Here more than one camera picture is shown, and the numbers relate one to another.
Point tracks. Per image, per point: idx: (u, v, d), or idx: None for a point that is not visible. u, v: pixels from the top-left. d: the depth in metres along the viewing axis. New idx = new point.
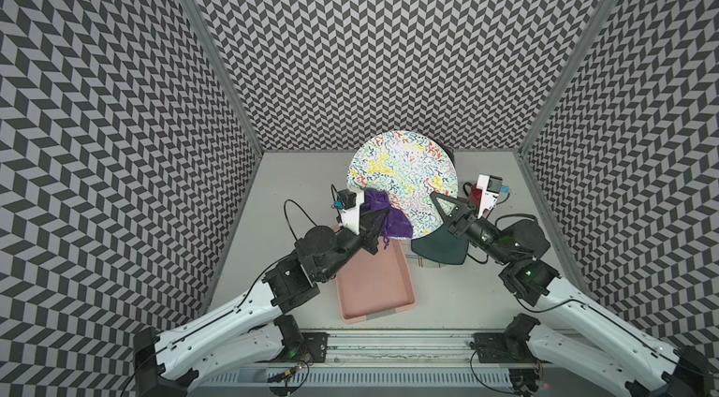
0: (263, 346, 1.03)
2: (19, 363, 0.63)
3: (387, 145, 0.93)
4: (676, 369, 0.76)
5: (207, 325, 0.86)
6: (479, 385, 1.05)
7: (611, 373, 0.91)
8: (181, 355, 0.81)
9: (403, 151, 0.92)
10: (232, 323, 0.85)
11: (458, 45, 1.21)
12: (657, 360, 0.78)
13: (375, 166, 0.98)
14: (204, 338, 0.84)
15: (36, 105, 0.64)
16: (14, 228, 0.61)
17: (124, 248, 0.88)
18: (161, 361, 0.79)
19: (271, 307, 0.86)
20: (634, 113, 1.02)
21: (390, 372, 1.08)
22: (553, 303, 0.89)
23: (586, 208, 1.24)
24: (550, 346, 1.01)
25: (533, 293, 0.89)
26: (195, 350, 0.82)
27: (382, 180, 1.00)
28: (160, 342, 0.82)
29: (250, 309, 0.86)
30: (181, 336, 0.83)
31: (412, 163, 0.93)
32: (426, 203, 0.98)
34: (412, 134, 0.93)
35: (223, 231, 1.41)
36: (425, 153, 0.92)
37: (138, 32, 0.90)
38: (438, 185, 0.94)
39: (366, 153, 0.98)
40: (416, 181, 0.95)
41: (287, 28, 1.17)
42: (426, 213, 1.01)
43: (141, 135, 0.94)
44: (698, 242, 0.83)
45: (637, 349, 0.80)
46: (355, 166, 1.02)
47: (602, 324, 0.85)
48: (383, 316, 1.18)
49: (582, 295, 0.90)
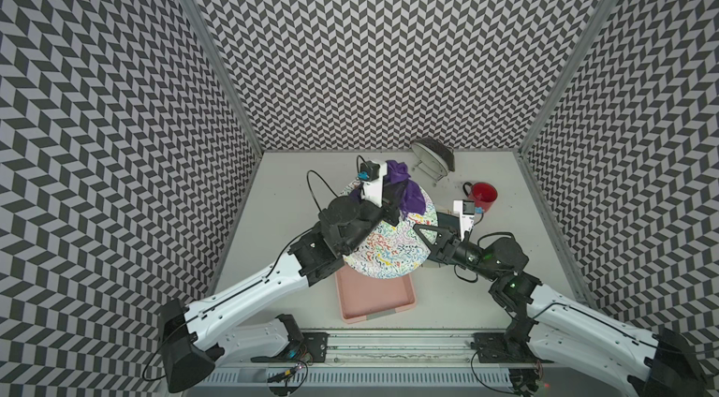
0: (272, 338, 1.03)
2: (19, 362, 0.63)
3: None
4: (656, 352, 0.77)
5: (236, 295, 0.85)
6: (479, 385, 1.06)
7: (612, 367, 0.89)
8: (212, 324, 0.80)
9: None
10: (260, 292, 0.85)
11: (458, 45, 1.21)
12: (638, 347, 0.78)
13: None
14: (234, 307, 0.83)
15: (36, 105, 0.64)
16: (14, 228, 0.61)
17: (124, 248, 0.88)
18: (193, 330, 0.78)
19: (300, 276, 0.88)
20: (634, 113, 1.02)
21: (388, 372, 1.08)
22: (538, 310, 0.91)
23: (586, 208, 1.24)
24: (551, 345, 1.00)
25: (523, 306, 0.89)
26: (226, 319, 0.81)
27: None
28: (189, 312, 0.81)
29: (279, 280, 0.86)
30: (211, 306, 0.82)
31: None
32: (411, 236, 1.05)
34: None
35: (223, 231, 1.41)
36: None
37: (138, 32, 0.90)
38: (418, 218, 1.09)
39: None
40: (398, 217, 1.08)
41: (287, 28, 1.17)
42: (414, 246, 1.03)
43: (141, 135, 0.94)
44: (698, 242, 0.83)
45: (618, 340, 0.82)
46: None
47: (584, 320, 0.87)
48: (383, 316, 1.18)
49: (565, 298, 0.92)
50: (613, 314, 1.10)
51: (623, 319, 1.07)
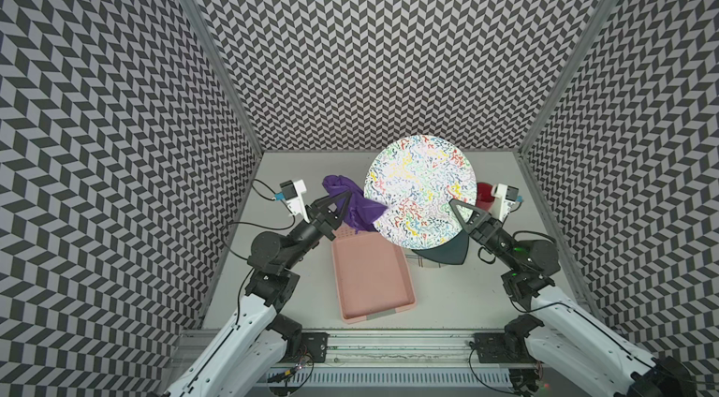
0: (268, 354, 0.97)
2: (19, 363, 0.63)
3: (412, 147, 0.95)
4: (648, 372, 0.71)
5: (215, 351, 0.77)
6: (479, 385, 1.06)
7: (603, 381, 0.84)
8: (201, 390, 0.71)
9: (427, 155, 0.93)
10: (238, 341, 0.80)
11: (458, 45, 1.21)
12: (628, 361, 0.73)
13: (397, 169, 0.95)
14: (219, 364, 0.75)
15: (36, 105, 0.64)
16: (14, 228, 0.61)
17: (124, 248, 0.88)
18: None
19: (267, 308, 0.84)
20: (634, 113, 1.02)
21: (389, 372, 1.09)
22: (542, 305, 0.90)
23: (586, 208, 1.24)
24: (549, 347, 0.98)
25: (526, 298, 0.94)
26: (214, 380, 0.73)
27: (402, 185, 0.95)
28: (171, 393, 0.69)
29: (249, 320, 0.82)
30: (193, 376, 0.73)
31: (436, 169, 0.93)
32: (445, 211, 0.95)
34: (438, 140, 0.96)
35: (223, 231, 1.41)
36: (448, 159, 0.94)
37: (138, 32, 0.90)
38: (457, 192, 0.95)
39: (388, 155, 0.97)
40: (437, 187, 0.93)
41: (287, 29, 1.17)
42: (444, 221, 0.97)
43: (141, 135, 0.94)
44: (698, 242, 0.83)
45: (611, 350, 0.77)
46: (374, 169, 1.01)
47: (584, 326, 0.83)
48: (383, 316, 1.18)
49: (573, 301, 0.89)
50: (613, 314, 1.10)
51: (623, 320, 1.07)
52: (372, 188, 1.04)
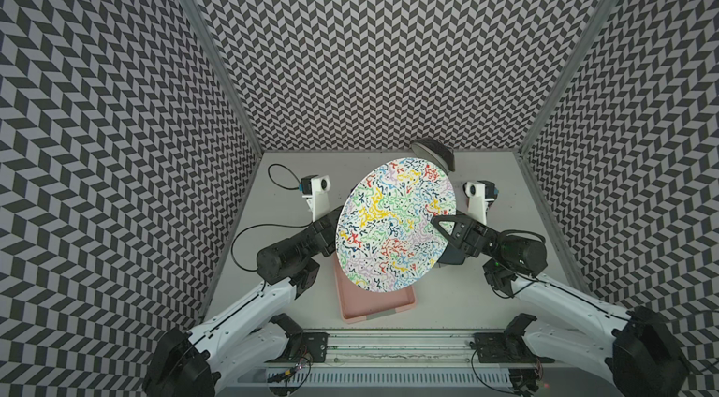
0: (271, 342, 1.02)
2: (19, 363, 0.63)
3: (381, 180, 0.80)
4: (626, 326, 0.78)
5: (237, 311, 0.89)
6: (480, 385, 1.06)
7: (594, 351, 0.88)
8: (220, 341, 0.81)
9: (398, 183, 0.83)
10: (260, 305, 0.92)
11: (458, 45, 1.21)
12: (608, 320, 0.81)
13: (370, 213, 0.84)
14: (238, 322, 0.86)
15: (36, 105, 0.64)
16: (14, 228, 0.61)
17: (124, 248, 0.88)
18: (201, 348, 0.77)
19: (289, 286, 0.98)
20: (634, 113, 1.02)
21: (389, 372, 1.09)
22: (520, 286, 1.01)
23: (586, 208, 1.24)
24: (543, 338, 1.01)
25: (506, 284, 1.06)
26: (232, 333, 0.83)
27: (379, 226, 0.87)
28: (193, 335, 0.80)
29: (273, 292, 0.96)
30: (215, 325, 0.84)
31: (410, 194, 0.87)
32: (427, 232, 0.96)
34: (408, 160, 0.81)
35: (223, 231, 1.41)
36: (422, 177, 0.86)
37: (138, 32, 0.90)
38: (436, 208, 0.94)
39: (356, 203, 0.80)
40: (416, 213, 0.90)
41: (287, 29, 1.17)
42: (430, 242, 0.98)
43: (141, 135, 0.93)
44: (698, 242, 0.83)
45: (591, 314, 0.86)
46: (343, 227, 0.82)
47: (563, 296, 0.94)
48: (383, 316, 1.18)
49: (548, 278, 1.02)
50: None
51: None
52: (344, 249, 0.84)
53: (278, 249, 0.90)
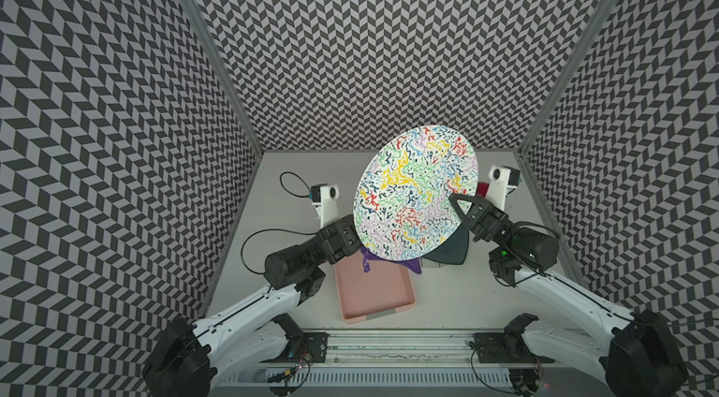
0: (271, 341, 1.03)
2: (19, 363, 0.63)
3: (411, 144, 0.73)
4: (627, 325, 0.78)
5: (242, 309, 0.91)
6: (480, 385, 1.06)
7: (591, 351, 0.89)
8: (223, 335, 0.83)
9: (426, 152, 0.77)
10: (264, 307, 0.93)
11: (458, 45, 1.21)
12: (608, 318, 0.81)
13: (392, 176, 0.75)
14: (242, 320, 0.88)
15: (36, 105, 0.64)
16: (14, 228, 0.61)
17: (124, 248, 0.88)
18: (205, 343, 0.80)
19: (295, 291, 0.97)
20: (634, 113, 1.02)
21: (389, 372, 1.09)
22: (525, 276, 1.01)
23: (586, 208, 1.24)
24: (541, 336, 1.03)
25: (510, 273, 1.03)
26: (235, 331, 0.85)
27: (400, 192, 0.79)
28: (197, 329, 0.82)
29: (278, 295, 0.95)
30: (219, 321, 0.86)
31: (433, 165, 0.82)
32: (443, 208, 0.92)
34: (441, 129, 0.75)
35: (223, 231, 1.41)
36: (449, 151, 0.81)
37: (138, 32, 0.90)
38: (456, 184, 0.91)
39: (382, 163, 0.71)
40: (436, 185, 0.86)
41: (287, 28, 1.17)
42: (443, 218, 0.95)
43: (141, 135, 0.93)
44: (698, 242, 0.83)
45: (593, 310, 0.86)
46: (363, 185, 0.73)
47: (566, 291, 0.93)
48: (383, 316, 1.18)
49: (553, 272, 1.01)
50: None
51: None
52: (359, 209, 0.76)
53: (293, 257, 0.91)
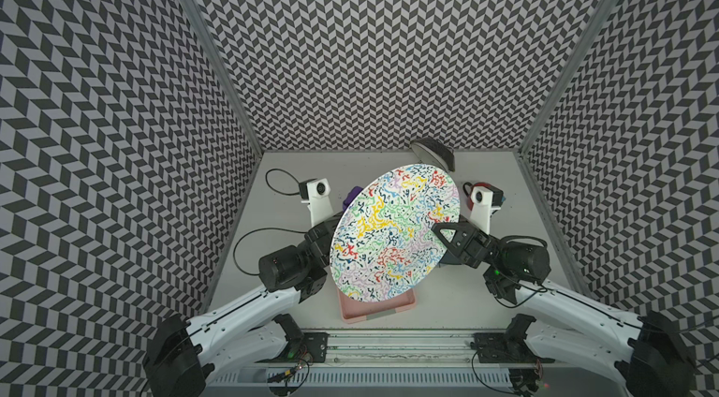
0: (271, 342, 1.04)
2: (19, 363, 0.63)
3: (384, 188, 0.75)
4: (640, 332, 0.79)
5: (237, 309, 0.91)
6: (479, 385, 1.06)
7: (601, 355, 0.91)
8: (215, 335, 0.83)
9: (401, 191, 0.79)
10: (262, 305, 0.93)
11: (458, 45, 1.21)
12: (622, 329, 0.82)
13: (368, 224, 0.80)
14: (236, 320, 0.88)
15: (36, 104, 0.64)
16: (14, 228, 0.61)
17: (124, 248, 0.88)
18: (197, 342, 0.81)
19: (294, 291, 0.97)
20: (634, 113, 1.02)
21: (389, 372, 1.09)
22: (527, 295, 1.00)
23: (586, 208, 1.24)
24: (544, 341, 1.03)
25: (510, 291, 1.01)
26: (228, 330, 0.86)
27: (378, 235, 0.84)
28: (190, 326, 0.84)
29: (276, 294, 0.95)
30: (212, 320, 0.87)
31: (412, 201, 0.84)
32: (427, 239, 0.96)
34: (416, 168, 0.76)
35: (223, 231, 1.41)
36: (428, 183, 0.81)
37: (138, 32, 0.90)
38: (438, 214, 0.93)
39: (355, 213, 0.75)
40: (417, 221, 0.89)
41: (287, 28, 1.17)
42: (428, 248, 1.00)
43: (141, 135, 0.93)
44: (698, 242, 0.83)
45: (603, 322, 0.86)
46: (339, 240, 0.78)
47: (573, 305, 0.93)
48: (383, 316, 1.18)
49: (553, 285, 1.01)
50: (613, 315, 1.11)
51: None
52: (339, 262, 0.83)
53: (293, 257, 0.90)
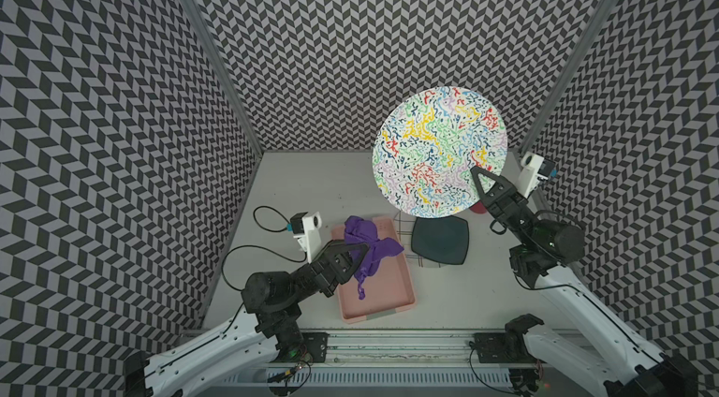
0: (256, 355, 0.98)
2: (19, 363, 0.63)
3: (438, 102, 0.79)
4: (653, 365, 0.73)
5: (193, 350, 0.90)
6: (479, 385, 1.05)
7: (595, 372, 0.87)
8: (168, 378, 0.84)
9: (453, 114, 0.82)
10: (221, 346, 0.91)
11: (458, 45, 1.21)
12: (635, 354, 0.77)
13: (415, 129, 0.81)
14: (191, 362, 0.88)
15: (36, 105, 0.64)
16: (14, 228, 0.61)
17: (124, 248, 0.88)
18: (149, 385, 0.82)
19: (255, 332, 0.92)
20: (634, 113, 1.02)
21: (388, 372, 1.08)
22: (550, 285, 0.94)
23: (586, 208, 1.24)
24: (545, 343, 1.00)
25: (532, 273, 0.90)
26: (182, 374, 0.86)
27: (420, 146, 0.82)
28: (148, 366, 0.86)
29: (235, 335, 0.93)
30: (168, 360, 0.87)
31: (461, 131, 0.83)
32: (463, 179, 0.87)
34: (471, 95, 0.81)
35: (223, 231, 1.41)
36: (479, 120, 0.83)
37: (138, 32, 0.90)
38: (482, 159, 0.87)
39: (406, 111, 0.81)
40: (459, 153, 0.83)
41: (287, 28, 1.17)
42: (461, 190, 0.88)
43: (141, 135, 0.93)
44: (698, 242, 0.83)
45: (618, 340, 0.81)
46: (387, 126, 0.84)
47: (593, 313, 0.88)
48: (383, 316, 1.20)
49: (581, 285, 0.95)
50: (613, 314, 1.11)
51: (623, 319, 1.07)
52: (379, 149, 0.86)
53: None
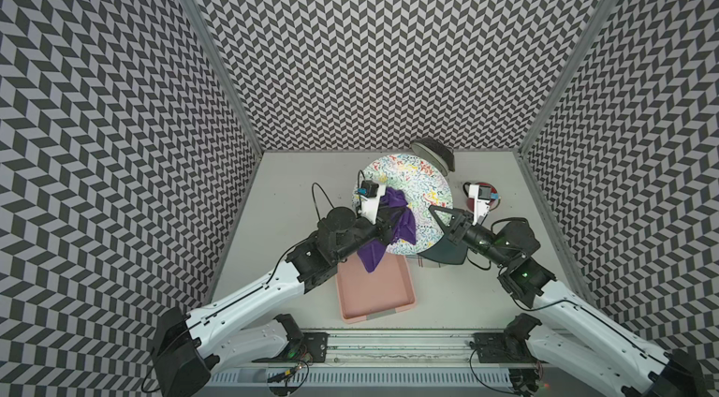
0: (271, 340, 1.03)
2: (19, 363, 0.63)
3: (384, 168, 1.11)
4: (665, 370, 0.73)
5: (236, 302, 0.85)
6: (479, 385, 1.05)
7: (609, 376, 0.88)
8: (214, 330, 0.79)
9: (398, 172, 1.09)
10: (263, 299, 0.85)
11: (458, 45, 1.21)
12: (645, 361, 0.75)
13: None
14: (237, 314, 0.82)
15: (36, 105, 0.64)
16: (14, 228, 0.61)
17: (124, 248, 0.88)
18: (195, 336, 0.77)
19: (298, 283, 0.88)
20: (634, 113, 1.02)
21: (390, 372, 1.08)
22: (547, 303, 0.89)
23: (586, 208, 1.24)
24: (550, 347, 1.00)
25: (529, 295, 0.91)
26: (227, 326, 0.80)
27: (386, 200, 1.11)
28: (190, 319, 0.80)
29: (278, 286, 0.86)
30: (212, 313, 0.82)
31: (408, 182, 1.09)
32: (426, 217, 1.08)
34: (404, 156, 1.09)
35: (223, 231, 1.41)
36: (418, 170, 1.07)
37: (138, 32, 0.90)
38: (434, 198, 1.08)
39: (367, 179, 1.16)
40: (414, 197, 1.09)
41: (287, 28, 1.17)
42: (428, 227, 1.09)
43: (141, 135, 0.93)
44: (698, 242, 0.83)
45: (624, 348, 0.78)
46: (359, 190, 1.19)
47: (594, 324, 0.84)
48: (383, 316, 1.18)
49: (579, 298, 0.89)
50: (613, 314, 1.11)
51: (623, 319, 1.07)
52: None
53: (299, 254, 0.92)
